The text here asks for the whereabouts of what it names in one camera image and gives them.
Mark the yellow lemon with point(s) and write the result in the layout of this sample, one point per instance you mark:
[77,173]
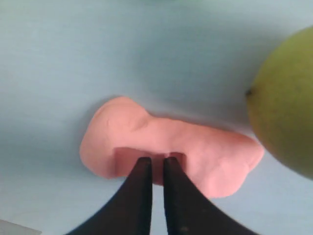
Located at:
[280,103]

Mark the orange putty blob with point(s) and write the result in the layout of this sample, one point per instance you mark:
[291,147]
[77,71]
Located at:
[121,131]

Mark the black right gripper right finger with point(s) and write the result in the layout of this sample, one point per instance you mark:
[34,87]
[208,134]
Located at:
[188,211]

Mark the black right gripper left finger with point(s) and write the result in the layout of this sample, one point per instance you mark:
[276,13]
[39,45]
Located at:
[129,211]

